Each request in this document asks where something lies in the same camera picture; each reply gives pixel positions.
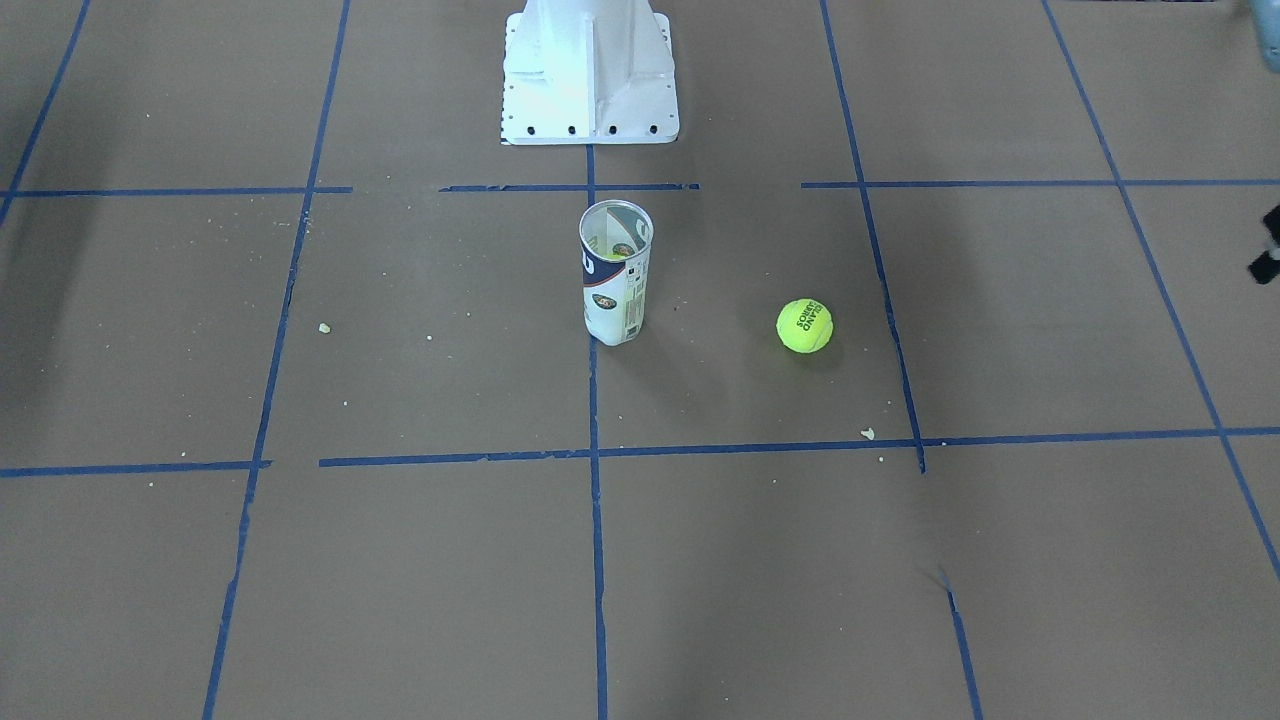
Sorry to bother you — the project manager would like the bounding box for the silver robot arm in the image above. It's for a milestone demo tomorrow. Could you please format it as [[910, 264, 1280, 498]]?
[[1248, 0, 1280, 74]]

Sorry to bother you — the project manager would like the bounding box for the white pillar mount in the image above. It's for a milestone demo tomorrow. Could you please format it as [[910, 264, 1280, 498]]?
[[500, 1, 681, 146]]

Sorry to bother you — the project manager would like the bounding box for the yellow tennis ball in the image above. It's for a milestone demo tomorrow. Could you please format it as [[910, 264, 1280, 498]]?
[[774, 299, 835, 354]]

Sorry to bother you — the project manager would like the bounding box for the clear tennis ball can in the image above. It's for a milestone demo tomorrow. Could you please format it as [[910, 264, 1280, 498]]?
[[579, 200, 654, 347]]

